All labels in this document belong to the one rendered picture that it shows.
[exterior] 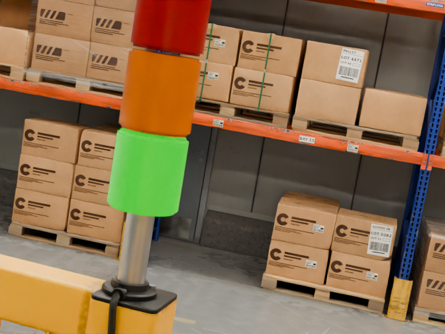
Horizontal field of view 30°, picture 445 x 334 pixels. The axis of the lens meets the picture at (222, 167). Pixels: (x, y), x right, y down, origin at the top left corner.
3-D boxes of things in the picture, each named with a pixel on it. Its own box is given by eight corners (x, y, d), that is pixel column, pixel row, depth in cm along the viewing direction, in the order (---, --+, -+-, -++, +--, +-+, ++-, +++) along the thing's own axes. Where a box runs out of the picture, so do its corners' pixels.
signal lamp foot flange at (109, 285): (93, 291, 57) (94, 279, 57) (114, 279, 61) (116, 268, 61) (144, 305, 56) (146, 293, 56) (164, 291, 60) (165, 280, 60)
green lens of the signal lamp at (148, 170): (94, 205, 56) (105, 128, 55) (122, 196, 61) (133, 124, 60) (163, 221, 55) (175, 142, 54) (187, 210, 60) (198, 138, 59)
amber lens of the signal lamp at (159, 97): (106, 125, 55) (117, 46, 55) (134, 122, 60) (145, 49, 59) (176, 140, 54) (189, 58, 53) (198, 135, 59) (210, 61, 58)
